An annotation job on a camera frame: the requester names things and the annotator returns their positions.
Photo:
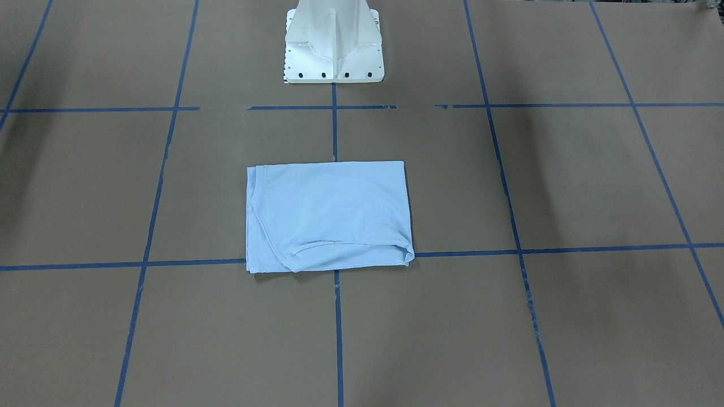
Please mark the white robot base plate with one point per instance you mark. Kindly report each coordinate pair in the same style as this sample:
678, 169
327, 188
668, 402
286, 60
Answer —
333, 42

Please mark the brown paper table cover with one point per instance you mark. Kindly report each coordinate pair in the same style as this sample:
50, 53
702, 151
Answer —
564, 169

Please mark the light blue t-shirt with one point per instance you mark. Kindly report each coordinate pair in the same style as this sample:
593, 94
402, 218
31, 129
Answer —
327, 216

